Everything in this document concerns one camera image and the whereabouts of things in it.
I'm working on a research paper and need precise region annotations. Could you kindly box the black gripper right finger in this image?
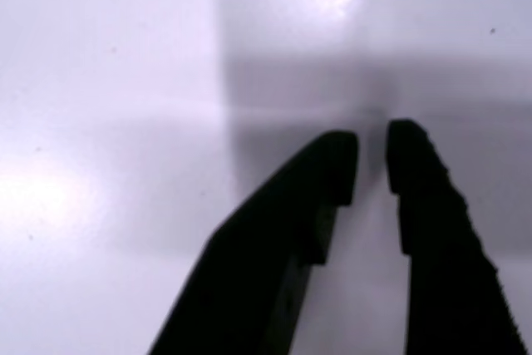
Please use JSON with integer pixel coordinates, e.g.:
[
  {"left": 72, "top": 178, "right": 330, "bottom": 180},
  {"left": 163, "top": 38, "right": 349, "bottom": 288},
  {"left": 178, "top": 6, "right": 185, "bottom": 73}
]
[{"left": 386, "top": 118, "right": 532, "bottom": 355}]

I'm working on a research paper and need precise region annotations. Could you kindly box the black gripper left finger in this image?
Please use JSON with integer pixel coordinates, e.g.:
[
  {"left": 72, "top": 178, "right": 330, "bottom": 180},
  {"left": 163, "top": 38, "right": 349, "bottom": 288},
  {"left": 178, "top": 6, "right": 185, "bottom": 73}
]
[{"left": 147, "top": 131, "right": 359, "bottom": 355}]

